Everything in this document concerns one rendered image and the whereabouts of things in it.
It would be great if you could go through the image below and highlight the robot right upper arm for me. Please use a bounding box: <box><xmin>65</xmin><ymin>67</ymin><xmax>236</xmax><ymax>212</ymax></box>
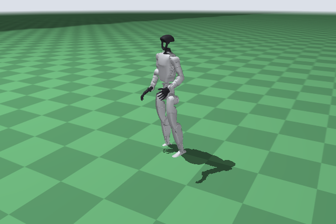
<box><xmin>154</xmin><ymin>53</ymin><xmax>159</xmax><ymax>76</ymax></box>

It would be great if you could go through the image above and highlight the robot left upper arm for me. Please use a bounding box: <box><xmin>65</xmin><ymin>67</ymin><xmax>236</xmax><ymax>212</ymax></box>
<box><xmin>170</xmin><ymin>56</ymin><xmax>184</xmax><ymax>79</ymax></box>

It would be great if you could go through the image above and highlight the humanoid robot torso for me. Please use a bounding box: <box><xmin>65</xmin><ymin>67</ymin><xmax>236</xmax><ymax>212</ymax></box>
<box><xmin>158</xmin><ymin>51</ymin><xmax>176</xmax><ymax>99</ymax></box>

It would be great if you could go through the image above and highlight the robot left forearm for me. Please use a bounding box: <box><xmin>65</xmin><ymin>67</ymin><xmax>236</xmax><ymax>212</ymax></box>
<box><xmin>168</xmin><ymin>76</ymin><xmax>184</xmax><ymax>91</ymax></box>

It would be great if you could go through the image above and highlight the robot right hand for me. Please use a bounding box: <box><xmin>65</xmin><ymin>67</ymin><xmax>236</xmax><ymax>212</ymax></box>
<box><xmin>141</xmin><ymin>87</ymin><xmax>153</xmax><ymax>100</ymax></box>

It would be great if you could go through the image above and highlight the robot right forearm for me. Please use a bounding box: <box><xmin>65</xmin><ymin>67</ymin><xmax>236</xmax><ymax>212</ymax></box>
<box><xmin>149</xmin><ymin>74</ymin><xmax>159</xmax><ymax>91</ymax></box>

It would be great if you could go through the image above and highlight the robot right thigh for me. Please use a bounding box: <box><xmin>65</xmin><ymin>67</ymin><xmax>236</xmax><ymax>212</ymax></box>
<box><xmin>155</xmin><ymin>91</ymin><xmax>169</xmax><ymax>125</ymax></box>

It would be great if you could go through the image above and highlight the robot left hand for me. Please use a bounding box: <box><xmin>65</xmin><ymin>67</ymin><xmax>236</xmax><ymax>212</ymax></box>
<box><xmin>157</xmin><ymin>87</ymin><xmax>170</xmax><ymax>101</ymax></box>

